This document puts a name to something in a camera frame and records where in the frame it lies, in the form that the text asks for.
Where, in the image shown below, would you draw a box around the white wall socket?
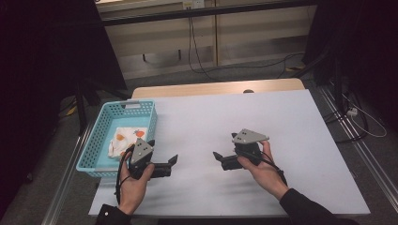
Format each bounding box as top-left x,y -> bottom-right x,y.
182,0 -> 207,10

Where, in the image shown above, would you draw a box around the person's right hand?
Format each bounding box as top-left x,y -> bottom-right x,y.
237,140 -> 291,202

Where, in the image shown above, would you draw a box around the white floor cable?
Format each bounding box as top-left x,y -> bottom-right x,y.
342,93 -> 388,139

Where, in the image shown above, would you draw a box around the black floor cable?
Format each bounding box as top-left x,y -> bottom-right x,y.
215,52 -> 306,80

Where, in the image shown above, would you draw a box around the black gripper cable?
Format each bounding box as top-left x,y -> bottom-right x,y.
260,151 -> 288,188
115,145 -> 136,206

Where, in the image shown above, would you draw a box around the black tripod stand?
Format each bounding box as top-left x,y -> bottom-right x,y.
74,77 -> 132,136

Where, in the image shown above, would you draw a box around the black curtain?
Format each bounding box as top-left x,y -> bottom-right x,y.
0,0 -> 128,219
302,0 -> 398,126

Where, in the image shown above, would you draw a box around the black wall cables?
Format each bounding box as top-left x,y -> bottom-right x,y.
187,15 -> 218,83

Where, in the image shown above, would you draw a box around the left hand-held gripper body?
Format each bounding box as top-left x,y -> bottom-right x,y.
128,138 -> 172,180

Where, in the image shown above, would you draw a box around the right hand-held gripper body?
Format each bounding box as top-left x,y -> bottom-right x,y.
221,128 -> 270,172

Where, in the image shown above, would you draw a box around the bundle of black floor cables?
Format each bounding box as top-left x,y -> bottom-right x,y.
323,90 -> 371,144

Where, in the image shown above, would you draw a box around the light blue perforated plastic basket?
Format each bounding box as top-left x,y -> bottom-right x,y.
75,99 -> 158,179

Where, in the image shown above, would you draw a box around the white fruit-print cloth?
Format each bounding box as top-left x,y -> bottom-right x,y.
107,126 -> 148,158

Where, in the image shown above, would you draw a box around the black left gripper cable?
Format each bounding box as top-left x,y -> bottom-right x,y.
115,145 -> 136,206

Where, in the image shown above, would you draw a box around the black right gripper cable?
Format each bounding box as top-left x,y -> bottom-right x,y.
260,151 -> 288,188

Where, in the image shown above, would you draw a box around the person's left hand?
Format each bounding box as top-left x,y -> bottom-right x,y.
118,153 -> 156,216

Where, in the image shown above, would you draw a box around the aluminium floor rail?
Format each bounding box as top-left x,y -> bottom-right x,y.
318,84 -> 398,205
41,120 -> 97,225

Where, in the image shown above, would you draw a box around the light wooden table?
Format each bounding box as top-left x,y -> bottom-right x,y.
130,78 -> 306,99

